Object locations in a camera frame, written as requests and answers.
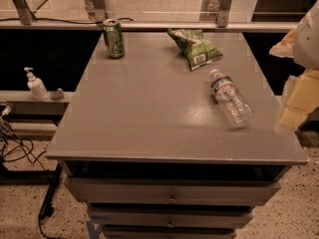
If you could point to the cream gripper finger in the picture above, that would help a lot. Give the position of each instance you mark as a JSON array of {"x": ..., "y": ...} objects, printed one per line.
[
  {"x": 300, "y": 97},
  {"x": 284, "y": 48}
]

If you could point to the green soda can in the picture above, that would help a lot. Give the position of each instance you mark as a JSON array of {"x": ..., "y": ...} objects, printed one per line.
[{"x": 114, "y": 38}]

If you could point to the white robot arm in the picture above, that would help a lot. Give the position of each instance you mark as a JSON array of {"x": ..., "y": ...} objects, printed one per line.
[{"x": 306, "y": 40}]

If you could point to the clear plastic water bottle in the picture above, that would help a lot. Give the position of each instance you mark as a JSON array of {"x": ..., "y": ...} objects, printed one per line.
[{"x": 233, "y": 104}]

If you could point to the white pump soap bottle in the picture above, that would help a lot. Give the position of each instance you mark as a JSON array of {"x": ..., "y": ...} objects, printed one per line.
[{"x": 36, "y": 86}]

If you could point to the green chip bag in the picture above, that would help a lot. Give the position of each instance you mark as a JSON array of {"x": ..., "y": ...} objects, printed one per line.
[{"x": 194, "y": 47}]

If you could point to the grey drawer cabinet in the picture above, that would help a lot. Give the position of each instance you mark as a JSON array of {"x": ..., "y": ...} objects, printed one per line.
[{"x": 148, "y": 116}]

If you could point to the middle cabinet drawer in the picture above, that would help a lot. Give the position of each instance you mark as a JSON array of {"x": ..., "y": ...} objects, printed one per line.
[{"x": 188, "y": 217}]

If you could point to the cabinet drawer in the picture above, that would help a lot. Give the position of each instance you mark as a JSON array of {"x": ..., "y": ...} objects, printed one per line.
[
  {"x": 188, "y": 217},
  {"x": 173, "y": 192},
  {"x": 163, "y": 235}
]

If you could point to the small crumpled wrapper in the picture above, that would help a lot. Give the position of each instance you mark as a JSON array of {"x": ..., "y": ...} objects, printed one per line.
[{"x": 57, "y": 95}]

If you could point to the bottom cabinet drawer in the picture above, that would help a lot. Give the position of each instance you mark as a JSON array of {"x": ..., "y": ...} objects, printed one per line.
[{"x": 163, "y": 235}]

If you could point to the top cabinet drawer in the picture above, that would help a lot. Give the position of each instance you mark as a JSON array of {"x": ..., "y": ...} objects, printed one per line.
[{"x": 173, "y": 192}]

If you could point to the grey side shelf ledge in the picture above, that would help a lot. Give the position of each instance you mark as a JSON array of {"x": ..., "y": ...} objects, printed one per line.
[{"x": 23, "y": 103}]

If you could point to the metal window rail frame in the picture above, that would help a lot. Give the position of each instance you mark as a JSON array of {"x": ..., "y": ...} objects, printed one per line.
[{"x": 138, "y": 15}]

